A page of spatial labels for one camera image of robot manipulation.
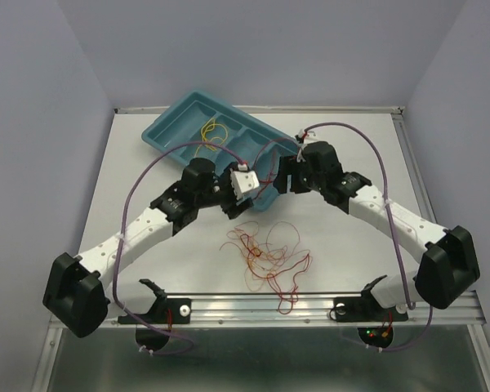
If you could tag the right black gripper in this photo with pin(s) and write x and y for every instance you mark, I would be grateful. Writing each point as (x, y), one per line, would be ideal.
(289, 164)

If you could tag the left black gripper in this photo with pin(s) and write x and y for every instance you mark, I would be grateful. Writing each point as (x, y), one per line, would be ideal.
(231, 210)

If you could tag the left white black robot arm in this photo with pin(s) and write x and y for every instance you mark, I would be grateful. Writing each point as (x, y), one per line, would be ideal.
(76, 290)

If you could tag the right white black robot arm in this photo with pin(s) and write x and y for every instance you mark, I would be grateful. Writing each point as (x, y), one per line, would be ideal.
(446, 258)

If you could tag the teal plastic compartment tray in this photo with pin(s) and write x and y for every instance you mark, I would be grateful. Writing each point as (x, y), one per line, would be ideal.
(206, 122)

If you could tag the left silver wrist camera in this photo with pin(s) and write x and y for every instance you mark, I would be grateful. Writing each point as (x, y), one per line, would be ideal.
(243, 183)

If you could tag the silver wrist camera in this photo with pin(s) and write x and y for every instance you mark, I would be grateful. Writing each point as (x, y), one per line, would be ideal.
(243, 183)
(303, 138)

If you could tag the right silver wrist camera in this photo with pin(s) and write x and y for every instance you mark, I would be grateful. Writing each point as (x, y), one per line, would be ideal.
(303, 138)

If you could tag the aluminium table edge frame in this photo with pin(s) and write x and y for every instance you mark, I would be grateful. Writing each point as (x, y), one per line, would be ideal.
(367, 143)

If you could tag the aluminium front mounting rail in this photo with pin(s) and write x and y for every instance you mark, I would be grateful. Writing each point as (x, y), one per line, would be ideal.
(329, 309)

